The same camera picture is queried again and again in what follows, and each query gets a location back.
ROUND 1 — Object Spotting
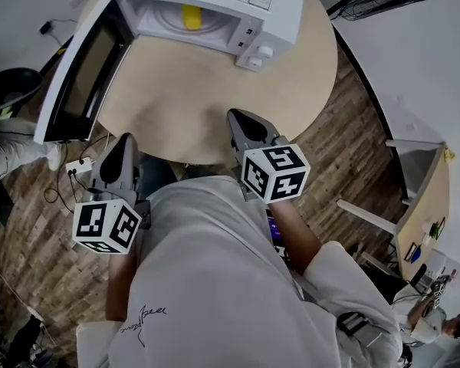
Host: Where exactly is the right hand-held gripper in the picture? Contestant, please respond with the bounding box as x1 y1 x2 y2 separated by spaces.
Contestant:
226 107 312 205

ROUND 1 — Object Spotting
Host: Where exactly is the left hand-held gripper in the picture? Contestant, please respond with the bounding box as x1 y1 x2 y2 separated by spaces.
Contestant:
71 132 153 256

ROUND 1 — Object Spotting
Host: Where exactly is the white microwave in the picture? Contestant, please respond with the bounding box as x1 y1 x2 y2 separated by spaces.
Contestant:
33 0 308 146

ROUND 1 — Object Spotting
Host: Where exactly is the yellow corn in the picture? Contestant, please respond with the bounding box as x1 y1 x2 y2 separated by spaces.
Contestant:
181 5 205 31

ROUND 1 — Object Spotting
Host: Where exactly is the person's right forearm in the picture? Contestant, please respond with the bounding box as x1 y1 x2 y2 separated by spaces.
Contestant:
268 199 327 278

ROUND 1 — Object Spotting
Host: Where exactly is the person's left forearm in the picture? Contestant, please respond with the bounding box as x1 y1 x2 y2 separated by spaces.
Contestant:
105 238 140 322

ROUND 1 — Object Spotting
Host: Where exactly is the white power strip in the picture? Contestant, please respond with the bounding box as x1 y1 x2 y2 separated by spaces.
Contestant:
65 157 94 176

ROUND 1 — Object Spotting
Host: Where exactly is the purple screen device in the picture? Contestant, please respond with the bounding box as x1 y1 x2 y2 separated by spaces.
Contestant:
265 215 289 257

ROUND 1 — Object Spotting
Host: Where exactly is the black office chair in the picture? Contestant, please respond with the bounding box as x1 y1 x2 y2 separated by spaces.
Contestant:
0 67 44 120

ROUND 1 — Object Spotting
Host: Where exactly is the person's white shirt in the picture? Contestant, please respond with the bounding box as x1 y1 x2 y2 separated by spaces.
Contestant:
75 175 404 368

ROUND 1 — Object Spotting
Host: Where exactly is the white stool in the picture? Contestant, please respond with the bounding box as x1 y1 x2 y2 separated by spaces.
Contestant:
75 319 120 368

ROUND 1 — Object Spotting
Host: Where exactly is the wooden side desk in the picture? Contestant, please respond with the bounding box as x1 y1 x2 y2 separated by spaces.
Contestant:
384 139 452 280

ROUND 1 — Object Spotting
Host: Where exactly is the black equipment pile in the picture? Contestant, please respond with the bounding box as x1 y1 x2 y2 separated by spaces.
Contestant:
0 311 59 368

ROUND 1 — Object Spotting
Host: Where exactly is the blue round object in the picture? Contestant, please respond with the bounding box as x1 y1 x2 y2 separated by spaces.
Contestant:
403 243 423 264

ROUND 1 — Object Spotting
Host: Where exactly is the white box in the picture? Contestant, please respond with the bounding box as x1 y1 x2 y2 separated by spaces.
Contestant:
425 248 460 284

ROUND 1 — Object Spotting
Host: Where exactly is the black power cable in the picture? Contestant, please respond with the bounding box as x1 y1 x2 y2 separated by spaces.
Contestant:
63 128 114 163

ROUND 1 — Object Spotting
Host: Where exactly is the black looped cable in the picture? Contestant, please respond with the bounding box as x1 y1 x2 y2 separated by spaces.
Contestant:
42 169 84 215

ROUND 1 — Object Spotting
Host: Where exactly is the green black frame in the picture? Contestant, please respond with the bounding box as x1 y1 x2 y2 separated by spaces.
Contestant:
428 216 446 242

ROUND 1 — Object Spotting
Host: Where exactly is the black strap buckle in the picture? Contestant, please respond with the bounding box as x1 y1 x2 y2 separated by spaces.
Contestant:
336 311 373 337

